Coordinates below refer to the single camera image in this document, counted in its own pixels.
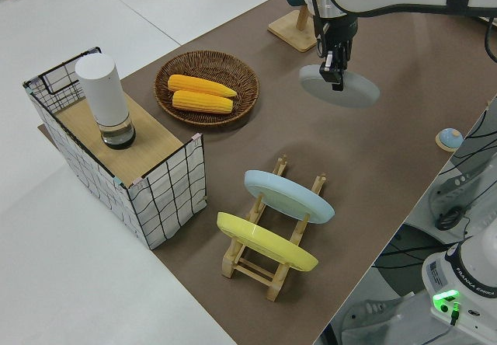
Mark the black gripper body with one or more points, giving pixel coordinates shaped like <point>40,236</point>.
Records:
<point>336,30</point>

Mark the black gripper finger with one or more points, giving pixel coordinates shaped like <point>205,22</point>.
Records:
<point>339,73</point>
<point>328,69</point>

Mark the gray plate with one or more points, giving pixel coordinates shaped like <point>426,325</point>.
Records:
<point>357,92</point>

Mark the light blue plate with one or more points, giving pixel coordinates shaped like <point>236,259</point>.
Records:
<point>291,197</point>

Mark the yellow plate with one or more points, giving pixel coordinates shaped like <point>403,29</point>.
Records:
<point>268,244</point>

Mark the wooden plate rack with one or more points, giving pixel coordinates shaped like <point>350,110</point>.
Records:
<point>252,271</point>

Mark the wooden mug tree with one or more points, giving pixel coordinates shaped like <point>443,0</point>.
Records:
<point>291,30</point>

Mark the brown table mat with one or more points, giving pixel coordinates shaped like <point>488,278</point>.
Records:
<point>272,135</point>

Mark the brown wicker basket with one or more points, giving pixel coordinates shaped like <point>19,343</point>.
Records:
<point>240,92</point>

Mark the yellow corn cob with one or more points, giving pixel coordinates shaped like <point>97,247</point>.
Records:
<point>202,102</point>
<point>202,84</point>

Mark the white cylindrical grinder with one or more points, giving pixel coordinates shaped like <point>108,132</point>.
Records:
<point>105,100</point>

